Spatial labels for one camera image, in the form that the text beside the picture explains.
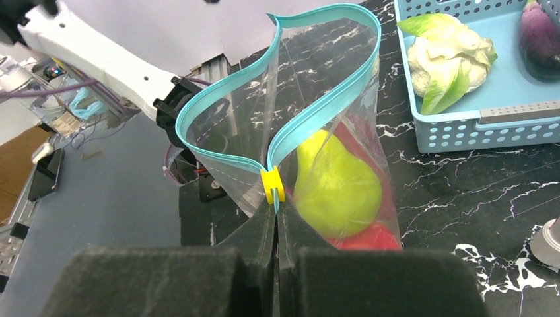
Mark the clear zip top bag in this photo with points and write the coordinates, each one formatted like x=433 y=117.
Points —
x=320 y=70

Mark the black phone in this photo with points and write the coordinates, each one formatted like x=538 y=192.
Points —
x=46 y=176

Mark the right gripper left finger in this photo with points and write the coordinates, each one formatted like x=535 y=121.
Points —
x=233 y=278

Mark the green white toy cabbage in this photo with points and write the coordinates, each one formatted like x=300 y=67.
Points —
x=446 y=59

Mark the green toy pear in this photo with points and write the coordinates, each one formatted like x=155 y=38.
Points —
x=335 y=192

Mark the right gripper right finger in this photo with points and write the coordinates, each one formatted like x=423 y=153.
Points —
x=316 y=279

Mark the red toy apple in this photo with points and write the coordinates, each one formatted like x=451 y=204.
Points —
x=383 y=233

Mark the long purple toy eggplant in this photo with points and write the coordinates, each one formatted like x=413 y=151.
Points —
x=539 y=43

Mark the light blue plastic basket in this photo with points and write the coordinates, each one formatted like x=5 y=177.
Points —
x=510 y=109

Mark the white PVC pipe frame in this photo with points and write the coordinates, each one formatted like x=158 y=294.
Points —
x=544 y=245

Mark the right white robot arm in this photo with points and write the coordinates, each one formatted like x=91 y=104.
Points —
x=51 y=28

